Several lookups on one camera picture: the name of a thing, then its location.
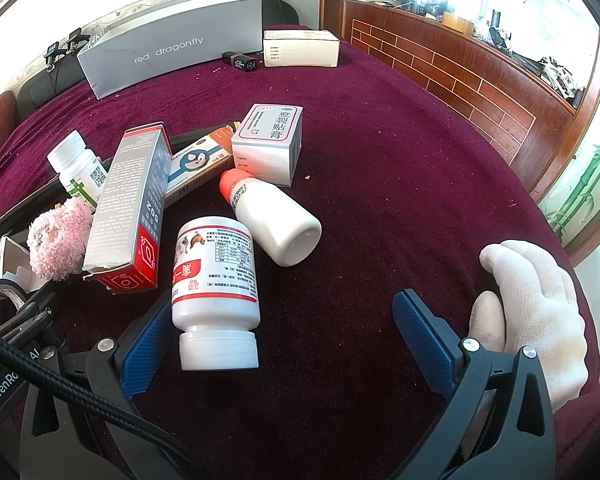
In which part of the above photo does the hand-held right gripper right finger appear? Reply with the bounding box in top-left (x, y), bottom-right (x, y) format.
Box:
top-left (392, 288), bottom-right (557, 480)

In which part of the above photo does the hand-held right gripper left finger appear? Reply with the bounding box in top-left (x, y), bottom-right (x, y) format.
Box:
top-left (20, 292), bottom-right (196, 480)

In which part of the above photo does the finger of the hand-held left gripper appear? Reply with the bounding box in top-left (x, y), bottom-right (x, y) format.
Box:
top-left (0, 291), bottom-right (57, 347)

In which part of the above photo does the pink plush toy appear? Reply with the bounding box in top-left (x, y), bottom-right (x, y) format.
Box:
top-left (26, 197), bottom-right (95, 282)

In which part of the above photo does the white bottle red label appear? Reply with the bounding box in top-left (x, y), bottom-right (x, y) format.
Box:
top-left (171, 216), bottom-right (261, 372)

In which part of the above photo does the grey red tall box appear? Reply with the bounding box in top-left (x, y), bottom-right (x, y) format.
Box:
top-left (82, 121), bottom-right (173, 293)

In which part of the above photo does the white bottle green label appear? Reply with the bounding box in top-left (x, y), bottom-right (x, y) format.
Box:
top-left (46, 130), bottom-right (108, 209)

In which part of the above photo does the person's right hand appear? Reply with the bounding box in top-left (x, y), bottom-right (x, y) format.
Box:
top-left (467, 240), bottom-right (600, 414)

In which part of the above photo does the black flat object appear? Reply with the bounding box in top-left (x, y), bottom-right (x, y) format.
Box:
top-left (0, 157), bottom-right (113, 247)

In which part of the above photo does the maroon velvet cloth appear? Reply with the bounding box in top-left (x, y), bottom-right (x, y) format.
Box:
top-left (0, 25), bottom-right (600, 480)

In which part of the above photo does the white bottle orange cap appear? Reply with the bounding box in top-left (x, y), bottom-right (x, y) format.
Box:
top-left (219, 167), bottom-right (323, 267)

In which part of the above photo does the black leather sofa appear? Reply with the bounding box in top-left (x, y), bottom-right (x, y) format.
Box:
top-left (15, 0), bottom-right (301, 120)

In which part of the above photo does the bamboo print panel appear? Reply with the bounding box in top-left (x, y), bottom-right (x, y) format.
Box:
top-left (537, 110), bottom-right (600, 241)

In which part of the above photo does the white medicine box red border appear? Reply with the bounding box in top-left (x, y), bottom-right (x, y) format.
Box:
top-left (230, 103), bottom-right (304, 188)

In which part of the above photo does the black clamp device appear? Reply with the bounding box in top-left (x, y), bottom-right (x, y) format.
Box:
top-left (44, 42), bottom-right (63, 73)
top-left (66, 27), bottom-right (91, 56)

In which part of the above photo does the wooden cabinet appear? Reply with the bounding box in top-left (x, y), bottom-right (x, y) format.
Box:
top-left (340, 0), bottom-right (588, 196)

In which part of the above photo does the grey cardboard shoe box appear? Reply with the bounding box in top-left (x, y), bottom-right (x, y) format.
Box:
top-left (76, 0), bottom-right (264, 101)

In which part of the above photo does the small black device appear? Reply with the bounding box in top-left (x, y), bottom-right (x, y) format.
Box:
top-left (222, 51), bottom-right (259, 73)

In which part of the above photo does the white flat cardboard box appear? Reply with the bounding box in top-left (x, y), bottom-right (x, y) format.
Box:
top-left (263, 29), bottom-right (341, 68)

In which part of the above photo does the black braided cable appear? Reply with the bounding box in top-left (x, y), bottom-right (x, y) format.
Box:
top-left (0, 327), bottom-right (197, 480)

